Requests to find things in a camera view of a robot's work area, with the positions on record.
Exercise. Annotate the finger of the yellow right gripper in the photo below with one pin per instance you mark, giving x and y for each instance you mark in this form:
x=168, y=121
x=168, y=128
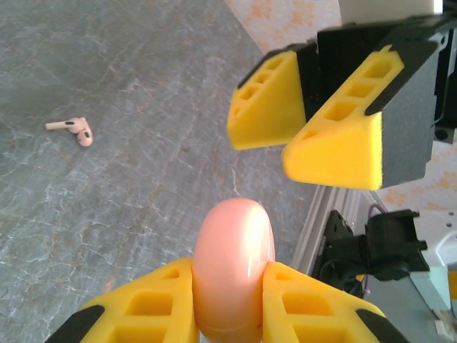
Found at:
x=339, y=157
x=271, y=118

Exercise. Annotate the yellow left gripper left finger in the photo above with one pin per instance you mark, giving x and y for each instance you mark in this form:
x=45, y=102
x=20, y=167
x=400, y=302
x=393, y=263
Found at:
x=150, y=303

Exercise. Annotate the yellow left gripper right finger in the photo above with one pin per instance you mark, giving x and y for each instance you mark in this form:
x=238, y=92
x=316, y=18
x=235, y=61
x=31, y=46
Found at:
x=307, y=307

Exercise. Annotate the pink earbud charging case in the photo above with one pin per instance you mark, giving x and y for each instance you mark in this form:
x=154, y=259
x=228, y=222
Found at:
x=232, y=268

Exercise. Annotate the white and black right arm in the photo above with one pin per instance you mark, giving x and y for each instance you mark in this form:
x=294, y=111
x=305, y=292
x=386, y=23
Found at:
x=389, y=243

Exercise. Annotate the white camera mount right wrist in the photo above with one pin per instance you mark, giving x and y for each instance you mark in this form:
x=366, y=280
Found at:
x=389, y=5

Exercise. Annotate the wide aluminium base rail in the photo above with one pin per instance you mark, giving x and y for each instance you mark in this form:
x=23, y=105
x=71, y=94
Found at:
x=314, y=221

